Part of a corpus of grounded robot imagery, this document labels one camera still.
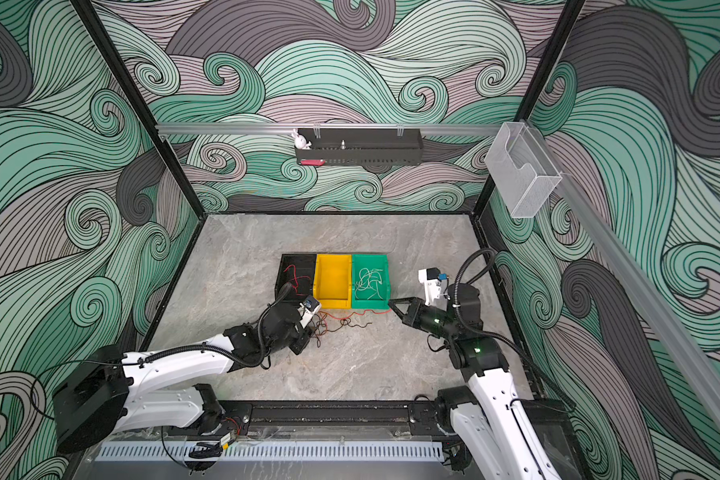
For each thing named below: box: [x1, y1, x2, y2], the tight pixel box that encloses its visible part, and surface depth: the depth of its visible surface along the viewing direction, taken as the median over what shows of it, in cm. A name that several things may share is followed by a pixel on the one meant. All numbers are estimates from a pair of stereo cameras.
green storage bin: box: [352, 254, 389, 309], surface depth 97 cm
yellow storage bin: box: [313, 254, 352, 309], surface depth 100 cm
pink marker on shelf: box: [300, 159, 327, 166], surface depth 92 cm
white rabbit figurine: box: [291, 128, 312, 150], surface depth 87 cm
